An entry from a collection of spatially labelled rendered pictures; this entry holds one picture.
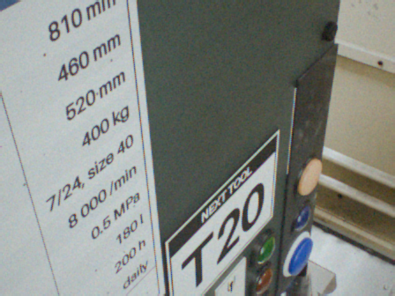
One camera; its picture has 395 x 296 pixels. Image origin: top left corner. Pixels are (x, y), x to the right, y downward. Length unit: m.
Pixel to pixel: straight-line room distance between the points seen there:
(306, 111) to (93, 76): 0.19
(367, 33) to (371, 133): 0.23
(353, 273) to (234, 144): 1.24
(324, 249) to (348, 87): 0.44
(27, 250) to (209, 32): 0.11
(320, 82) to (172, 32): 0.16
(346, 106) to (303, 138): 0.94
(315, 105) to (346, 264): 1.18
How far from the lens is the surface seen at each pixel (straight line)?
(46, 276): 0.23
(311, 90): 0.36
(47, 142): 0.20
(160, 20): 0.22
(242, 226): 0.36
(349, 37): 1.23
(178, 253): 0.30
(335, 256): 1.55
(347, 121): 1.34
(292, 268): 0.46
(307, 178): 0.40
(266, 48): 0.30
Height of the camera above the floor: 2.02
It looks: 42 degrees down
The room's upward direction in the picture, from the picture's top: 2 degrees counter-clockwise
